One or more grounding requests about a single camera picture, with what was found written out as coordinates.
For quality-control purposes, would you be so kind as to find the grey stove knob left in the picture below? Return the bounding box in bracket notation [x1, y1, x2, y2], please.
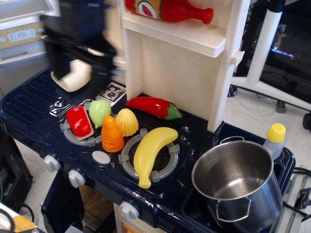
[44, 155, 61, 173]

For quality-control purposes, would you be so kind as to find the black box on floor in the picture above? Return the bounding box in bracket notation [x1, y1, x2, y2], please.
[0, 130, 33, 212]

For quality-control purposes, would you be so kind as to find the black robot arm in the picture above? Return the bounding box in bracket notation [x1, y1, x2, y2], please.
[39, 0, 117, 80]

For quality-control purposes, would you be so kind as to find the cream toy bottle lying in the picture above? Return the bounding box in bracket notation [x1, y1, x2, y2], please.
[51, 59, 92, 92]

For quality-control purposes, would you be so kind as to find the yellow capped grey bottle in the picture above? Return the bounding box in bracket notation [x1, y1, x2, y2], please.
[263, 123, 286, 160]

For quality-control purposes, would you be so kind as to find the red toy apple slice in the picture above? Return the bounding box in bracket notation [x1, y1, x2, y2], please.
[66, 106, 94, 140]

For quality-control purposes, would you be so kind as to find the grey burner ring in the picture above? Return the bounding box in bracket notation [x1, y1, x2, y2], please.
[118, 128, 181, 183]
[60, 100, 115, 148]

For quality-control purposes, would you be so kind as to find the black caster wheel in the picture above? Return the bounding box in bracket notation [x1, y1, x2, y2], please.
[302, 113, 311, 131]

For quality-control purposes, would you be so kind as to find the yellow sponge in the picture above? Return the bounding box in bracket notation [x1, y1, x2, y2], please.
[7, 216, 35, 233]

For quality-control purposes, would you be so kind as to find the grey left burner ring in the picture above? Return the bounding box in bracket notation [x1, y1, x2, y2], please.
[60, 100, 115, 148]

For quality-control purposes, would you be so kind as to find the green can on floor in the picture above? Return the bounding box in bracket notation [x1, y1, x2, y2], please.
[276, 100, 286, 114]

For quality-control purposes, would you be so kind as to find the yellow toy corn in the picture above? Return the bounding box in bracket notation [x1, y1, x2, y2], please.
[116, 108, 138, 137]

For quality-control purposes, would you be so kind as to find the yellow toy banana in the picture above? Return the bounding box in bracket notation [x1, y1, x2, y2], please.
[133, 127, 178, 189]

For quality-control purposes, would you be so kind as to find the red toy chili pepper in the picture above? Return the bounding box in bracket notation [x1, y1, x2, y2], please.
[125, 97, 183, 120]

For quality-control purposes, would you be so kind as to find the navy toy kitchen counter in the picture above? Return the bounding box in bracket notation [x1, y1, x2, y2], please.
[1, 68, 294, 233]

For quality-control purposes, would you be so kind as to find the grey stove knob right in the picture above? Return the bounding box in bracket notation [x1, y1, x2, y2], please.
[120, 201, 139, 221]

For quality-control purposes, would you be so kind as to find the red toy ketchup bottle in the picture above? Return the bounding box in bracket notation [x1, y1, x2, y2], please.
[124, 0, 214, 25]

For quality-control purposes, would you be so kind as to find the green toy pear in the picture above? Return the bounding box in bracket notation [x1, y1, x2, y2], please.
[88, 100, 111, 129]

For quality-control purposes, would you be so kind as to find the cream toy kitchen shelf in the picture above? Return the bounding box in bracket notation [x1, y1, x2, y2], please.
[105, 0, 250, 132]

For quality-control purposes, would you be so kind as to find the aluminium rail frame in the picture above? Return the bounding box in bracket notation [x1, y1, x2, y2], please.
[270, 165, 311, 233]

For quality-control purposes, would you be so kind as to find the grey stove knob middle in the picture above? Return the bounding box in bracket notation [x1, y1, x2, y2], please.
[68, 169, 86, 188]

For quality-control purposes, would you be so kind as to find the grey oval button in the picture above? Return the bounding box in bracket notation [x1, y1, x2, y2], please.
[92, 150, 111, 165]

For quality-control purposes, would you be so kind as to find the stainless steel pot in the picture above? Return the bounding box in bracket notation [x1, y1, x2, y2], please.
[191, 140, 283, 233]

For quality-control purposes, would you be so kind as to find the grey right burner ring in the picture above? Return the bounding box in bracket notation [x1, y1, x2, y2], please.
[118, 128, 181, 183]

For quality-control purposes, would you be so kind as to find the wooden grey cabinet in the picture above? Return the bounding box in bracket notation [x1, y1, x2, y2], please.
[0, 0, 60, 97]

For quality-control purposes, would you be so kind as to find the orange toy carrot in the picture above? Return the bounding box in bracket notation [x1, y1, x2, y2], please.
[101, 116, 125, 153]

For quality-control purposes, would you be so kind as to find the white stand frame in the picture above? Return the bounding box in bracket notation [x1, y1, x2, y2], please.
[231, 0, 311, 111]

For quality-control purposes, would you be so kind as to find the grey stove knob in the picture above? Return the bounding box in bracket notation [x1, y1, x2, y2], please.
[68, 169, 86, 188]
[120, 201, 139, 221]
[44, 155, 61, 173]

